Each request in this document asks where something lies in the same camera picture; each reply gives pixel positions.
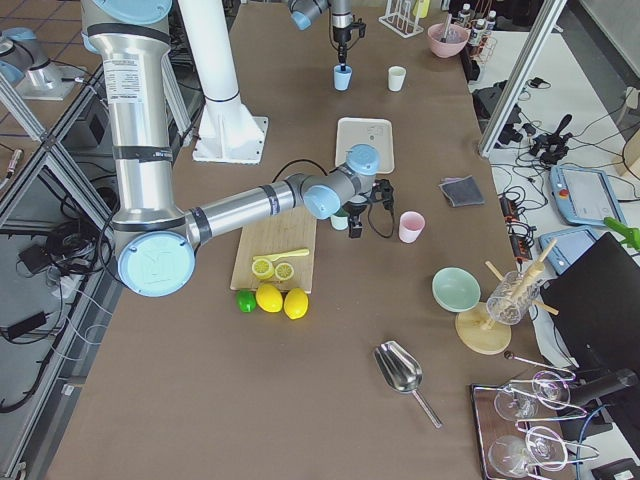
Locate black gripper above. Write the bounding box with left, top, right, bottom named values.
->
left=345, top=179, right=394, bottom=239
left=330, top=13, right=365, bottom=68

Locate green plastic cup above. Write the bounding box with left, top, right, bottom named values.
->
left=330, top=211, right=349, bottom=231

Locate blue plastic cup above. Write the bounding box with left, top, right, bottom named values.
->
left=333, top=64, right=352, bottom=91

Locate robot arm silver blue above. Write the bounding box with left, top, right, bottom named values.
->
left=287, top=0, right=366, bottom=72
left=82, top=1, right=380, bottom=297

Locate cream rabbit tray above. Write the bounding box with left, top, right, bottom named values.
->
left=334, top=117, right=395, bottom=174

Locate black tray with glasses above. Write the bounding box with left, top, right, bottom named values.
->
left=470, top=384, right=598, bottom=479

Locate pink plastic cup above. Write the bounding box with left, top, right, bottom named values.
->
left=398, top=211, right=426, bottom=243

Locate cream plastic cup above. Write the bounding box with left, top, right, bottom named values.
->
left=387, top=66, right=407, bottom=92

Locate wooden cutting board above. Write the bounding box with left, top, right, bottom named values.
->
left=230, top=207, right=317, bottom=294

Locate lemon slice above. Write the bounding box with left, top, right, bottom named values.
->
left=274, top=262, right=295, bottom=282
left=251, top=257, right=275, bottom=280

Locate yellow plastic knife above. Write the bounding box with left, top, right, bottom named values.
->
left=252, top=248, right=310, bottom=262

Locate yellow cup on rack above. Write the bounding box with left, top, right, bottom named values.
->
left=412, top=0, right=430, bottom=19

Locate whole yellow lemon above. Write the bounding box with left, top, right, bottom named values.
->
left=284, top=288, right=309, bottom=320
left=255, top=283, right=284, bottom=313

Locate pink bowl with ice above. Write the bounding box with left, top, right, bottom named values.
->
left=427, top=23, right=470, bottom=58

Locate grey folded cloth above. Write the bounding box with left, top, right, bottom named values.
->
left=439, top=175, right=485, bottom=207

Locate metal muddler in bowl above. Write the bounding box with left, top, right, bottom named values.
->
left=440, top=13, right=453, bottom=43

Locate green bowl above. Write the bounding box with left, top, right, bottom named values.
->
left=432, top=267, right=481, bottom=313

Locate green lime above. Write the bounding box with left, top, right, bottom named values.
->
left=236, top=290, right=257, bottom=313

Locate purple label bottle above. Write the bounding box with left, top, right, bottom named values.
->
left=468, top=18, right=486, bottom=47

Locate metal scoop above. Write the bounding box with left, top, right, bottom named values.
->
left=374, top=340, right=443, bottom=429

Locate wooden cup stand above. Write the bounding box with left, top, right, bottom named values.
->
left=455, top=239, right=559, bottom=355

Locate clear glass on stand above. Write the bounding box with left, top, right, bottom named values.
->
left=486, top=271, right=542, bottom=325

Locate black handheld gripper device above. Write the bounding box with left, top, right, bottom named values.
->
left=529, top=114, right=573, bottom=165

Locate blue teach pendant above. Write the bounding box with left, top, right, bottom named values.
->
left=538, top=225, right=598, bottom=275
left=549, top=165, right=626, bottom=226

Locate wine glass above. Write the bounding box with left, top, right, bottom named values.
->
left=488, top=426, right=568, bottom=479
left=494, top=370, right=570, bottom=421

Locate black monitor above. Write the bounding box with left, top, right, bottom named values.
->
left=542, top=233, right=639, bottom=372

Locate white wire cup rack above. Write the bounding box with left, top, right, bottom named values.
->
left=378, top=0, right=424, bottom=38

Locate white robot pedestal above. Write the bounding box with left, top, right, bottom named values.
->
left=179, top=0, right=268, bottom=165

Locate aluminium frame post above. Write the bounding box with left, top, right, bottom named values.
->
left=478, top=0, right=567, bottom=159

